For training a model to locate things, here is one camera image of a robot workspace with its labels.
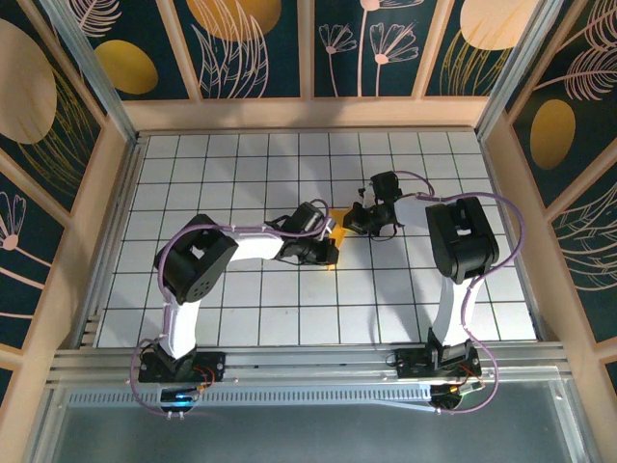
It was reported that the orange square paper sheet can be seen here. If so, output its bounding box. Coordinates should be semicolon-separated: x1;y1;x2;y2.
325;205;358;271

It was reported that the white grid table mat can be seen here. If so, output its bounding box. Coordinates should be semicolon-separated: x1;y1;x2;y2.
94;132;539;348

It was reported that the grey metal shelf plate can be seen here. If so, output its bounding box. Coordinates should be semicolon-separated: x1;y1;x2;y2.
28;380;592;463

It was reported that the aluminium cross rail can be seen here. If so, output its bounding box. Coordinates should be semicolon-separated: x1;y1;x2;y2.
47;340;573;387

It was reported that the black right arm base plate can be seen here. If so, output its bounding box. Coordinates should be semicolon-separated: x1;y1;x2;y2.
394;347;483;380

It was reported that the slotted grey cable duct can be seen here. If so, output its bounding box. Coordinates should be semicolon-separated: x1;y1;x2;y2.
67;383;435;409

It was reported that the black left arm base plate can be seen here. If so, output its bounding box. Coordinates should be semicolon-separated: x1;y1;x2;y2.
138;350;227;383

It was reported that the aluminium corner post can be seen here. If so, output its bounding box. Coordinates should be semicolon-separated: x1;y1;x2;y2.
474;0;565;142
39;0;142;146

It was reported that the aluminium side rail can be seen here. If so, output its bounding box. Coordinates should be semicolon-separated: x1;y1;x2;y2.
71;134;147;349

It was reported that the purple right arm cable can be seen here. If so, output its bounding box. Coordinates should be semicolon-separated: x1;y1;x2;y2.
370;171;525;417

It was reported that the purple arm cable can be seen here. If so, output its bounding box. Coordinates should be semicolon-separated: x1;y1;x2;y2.
370;171;525;417
129;198;336;420

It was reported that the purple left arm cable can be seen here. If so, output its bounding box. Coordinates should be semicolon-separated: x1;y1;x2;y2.
129;198;336;420

